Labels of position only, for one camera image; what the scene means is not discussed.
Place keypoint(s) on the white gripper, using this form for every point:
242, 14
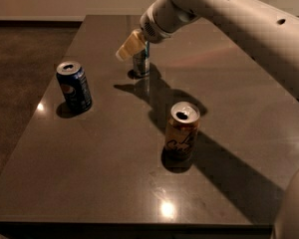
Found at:
154, 28

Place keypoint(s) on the silver blue redbull can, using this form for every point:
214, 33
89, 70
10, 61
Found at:
141, 62

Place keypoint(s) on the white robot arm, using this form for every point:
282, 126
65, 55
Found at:
266, 34

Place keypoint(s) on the blue pepsi can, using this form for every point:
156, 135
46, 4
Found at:
74, 86

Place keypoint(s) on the orange la croix can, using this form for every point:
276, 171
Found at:
181, 130

